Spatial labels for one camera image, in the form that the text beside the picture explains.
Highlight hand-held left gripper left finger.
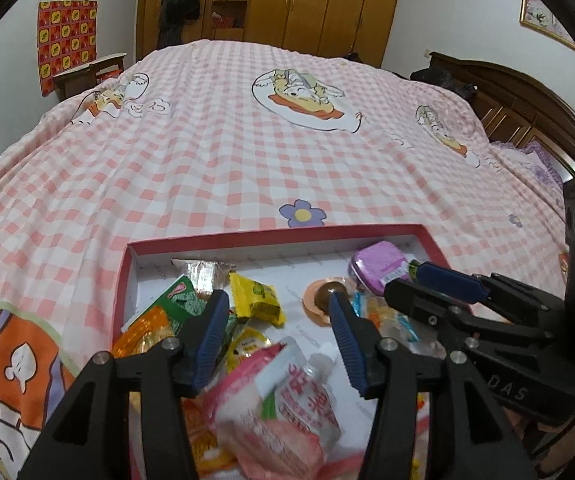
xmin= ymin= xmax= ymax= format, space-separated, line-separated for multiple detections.
xmin=18 ymin=289 xmax=231 ymax=480

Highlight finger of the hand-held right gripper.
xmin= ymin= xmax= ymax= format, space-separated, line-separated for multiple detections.
xmin=385 ymin=280 xmax=553 ymax=346
xmin=414 ymin=261 xmax=565 ymax=331

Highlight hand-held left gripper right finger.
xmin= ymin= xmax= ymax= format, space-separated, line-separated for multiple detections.
xmin=328 ymin=291 xmax=538 ymax=480

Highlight green snack packet pink label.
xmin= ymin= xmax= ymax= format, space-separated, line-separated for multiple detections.
xmin=155 ymin=274 xmax=236 ymax=346

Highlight purple tin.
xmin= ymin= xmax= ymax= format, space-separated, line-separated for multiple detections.
xmin=350 ymin=241 xmax=411 ymax=297

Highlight pink drink pouch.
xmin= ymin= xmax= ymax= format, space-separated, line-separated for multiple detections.
xmin=202 ymin=336 xmax=343 ymax=480

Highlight red-rimmed cardboard box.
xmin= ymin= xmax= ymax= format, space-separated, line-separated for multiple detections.
xmin=110 ymin=223 xmax=473 ymax=480

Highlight clear wrapped candy packet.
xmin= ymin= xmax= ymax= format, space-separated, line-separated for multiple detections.
xmin=351 ymin=292 xmax=445 ymax=358

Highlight small yellow white packet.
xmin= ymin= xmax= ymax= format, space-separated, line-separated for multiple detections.
xmin=225 ymin=326 xmax=272 ymax=373

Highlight yellow snack packet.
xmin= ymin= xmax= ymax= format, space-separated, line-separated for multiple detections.
xmin=228 ymin=272 xmax=287 ymax=327

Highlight round chocolate in orange cup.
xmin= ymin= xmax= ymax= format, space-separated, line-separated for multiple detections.
xmin=303 ymin=276 xmax=349 ymax=328

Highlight clear orange snack packet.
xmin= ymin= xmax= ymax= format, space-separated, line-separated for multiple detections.
xmin=172 ymin=258 xmax=238 ymax=295

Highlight flat orange packet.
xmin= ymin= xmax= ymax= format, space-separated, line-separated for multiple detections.
xmin=182 ymin=400 xmax=238 ymax=478

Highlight purple pillow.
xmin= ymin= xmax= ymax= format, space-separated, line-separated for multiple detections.
xmin=490 ymin=140 xmax=575 ymax=196

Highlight pink checked printed blanket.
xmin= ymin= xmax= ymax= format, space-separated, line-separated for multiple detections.
xmin=0 ymin=39 xmax=575 ymax=480

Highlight dark wooden headboard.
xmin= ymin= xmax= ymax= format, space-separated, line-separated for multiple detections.
xmin=427 ymin=51 xmax=575 ymax=178

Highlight black cloth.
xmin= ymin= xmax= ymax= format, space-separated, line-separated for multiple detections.
xmin=410 ymin=67 xmax=478 ymax=103

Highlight framed picture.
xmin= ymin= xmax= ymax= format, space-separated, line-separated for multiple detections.
xmin=519 ymin=0 xmax=575 ymax=56

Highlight wooden bedside table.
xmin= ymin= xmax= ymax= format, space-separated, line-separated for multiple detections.
xmin=52 ymin=52 xmax=128 ymax=102

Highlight wooden wardrobe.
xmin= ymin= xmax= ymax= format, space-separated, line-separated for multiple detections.
xmin=135 ymin=0 xmax=405 ymax=68

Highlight hanging dark clothes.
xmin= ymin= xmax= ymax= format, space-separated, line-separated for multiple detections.
xmin=155 ymin=0 xmax=203 ymax=51

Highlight red yellow wall cloth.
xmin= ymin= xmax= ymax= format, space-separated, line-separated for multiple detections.
xmin=36 ymin=0 xmax=98 ymax=98

